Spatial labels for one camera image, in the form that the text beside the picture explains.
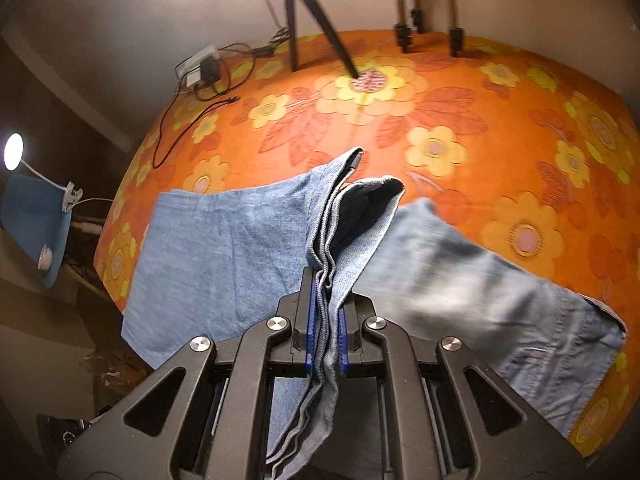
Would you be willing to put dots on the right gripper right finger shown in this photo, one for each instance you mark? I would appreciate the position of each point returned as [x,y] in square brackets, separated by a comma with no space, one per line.
[357,355]

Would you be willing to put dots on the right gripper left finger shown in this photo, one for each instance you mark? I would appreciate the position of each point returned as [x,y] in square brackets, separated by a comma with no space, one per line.
[293,357]

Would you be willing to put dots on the light blue denim pants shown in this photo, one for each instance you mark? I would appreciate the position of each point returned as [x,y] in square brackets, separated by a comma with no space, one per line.
[216,264]

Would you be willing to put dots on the orange floral bedsheet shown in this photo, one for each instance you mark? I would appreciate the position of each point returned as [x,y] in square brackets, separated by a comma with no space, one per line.
[523,155]

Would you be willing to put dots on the black power adapter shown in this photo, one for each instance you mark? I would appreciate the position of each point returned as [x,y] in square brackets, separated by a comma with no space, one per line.
[209,70]

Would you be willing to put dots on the white power strip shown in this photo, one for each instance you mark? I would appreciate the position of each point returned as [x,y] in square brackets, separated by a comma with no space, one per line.
[189,70]

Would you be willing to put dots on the white clip lamp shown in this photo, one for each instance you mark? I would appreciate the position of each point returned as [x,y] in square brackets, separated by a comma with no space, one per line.
[12,156]

